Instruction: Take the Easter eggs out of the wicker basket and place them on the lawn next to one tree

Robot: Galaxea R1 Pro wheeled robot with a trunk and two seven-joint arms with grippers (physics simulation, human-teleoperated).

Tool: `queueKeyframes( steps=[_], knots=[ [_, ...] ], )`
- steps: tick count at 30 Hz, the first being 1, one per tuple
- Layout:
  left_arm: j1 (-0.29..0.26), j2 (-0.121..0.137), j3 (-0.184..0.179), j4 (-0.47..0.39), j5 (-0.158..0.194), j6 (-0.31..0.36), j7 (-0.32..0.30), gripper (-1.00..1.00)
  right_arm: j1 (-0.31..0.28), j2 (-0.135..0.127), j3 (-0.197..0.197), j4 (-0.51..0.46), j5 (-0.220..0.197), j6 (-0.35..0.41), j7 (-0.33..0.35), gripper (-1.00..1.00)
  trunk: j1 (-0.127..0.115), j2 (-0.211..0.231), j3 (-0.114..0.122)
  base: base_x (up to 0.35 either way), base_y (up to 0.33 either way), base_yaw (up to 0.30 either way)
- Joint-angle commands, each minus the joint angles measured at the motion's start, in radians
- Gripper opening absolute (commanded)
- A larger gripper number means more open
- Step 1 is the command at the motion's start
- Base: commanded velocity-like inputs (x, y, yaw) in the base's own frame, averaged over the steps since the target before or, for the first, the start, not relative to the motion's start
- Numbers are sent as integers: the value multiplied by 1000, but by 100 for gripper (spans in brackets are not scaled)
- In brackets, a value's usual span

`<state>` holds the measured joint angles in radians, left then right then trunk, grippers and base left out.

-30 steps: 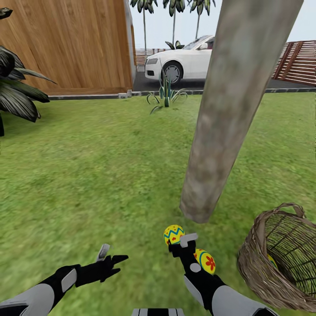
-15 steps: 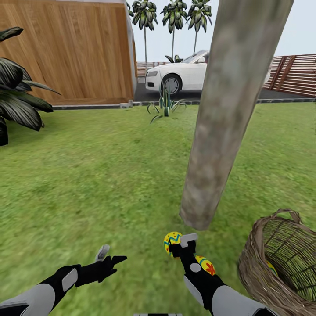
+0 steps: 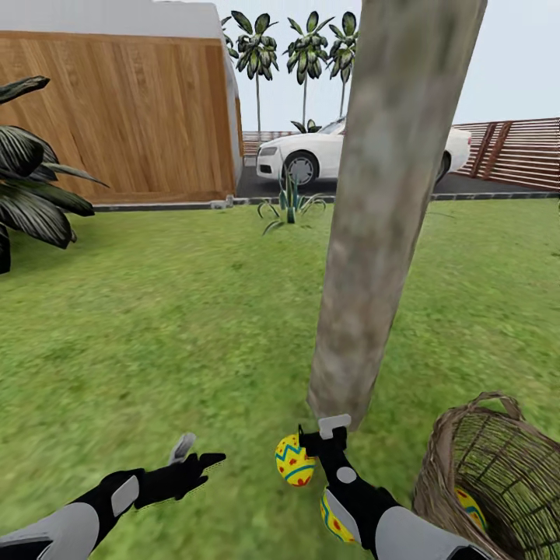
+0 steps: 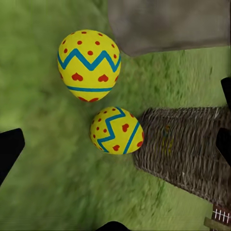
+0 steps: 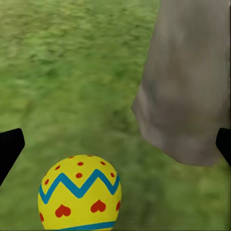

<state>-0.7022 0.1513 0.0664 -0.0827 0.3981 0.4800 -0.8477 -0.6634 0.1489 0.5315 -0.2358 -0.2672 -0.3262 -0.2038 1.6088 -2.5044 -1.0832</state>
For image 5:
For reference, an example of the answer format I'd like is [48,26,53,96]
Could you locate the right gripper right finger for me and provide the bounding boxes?
[216,128,231,166]

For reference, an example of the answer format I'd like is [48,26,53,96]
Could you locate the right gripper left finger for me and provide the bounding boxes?
[0,128,25,186]

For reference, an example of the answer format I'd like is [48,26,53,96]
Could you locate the easter egg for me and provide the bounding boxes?
[38,154,121,231]

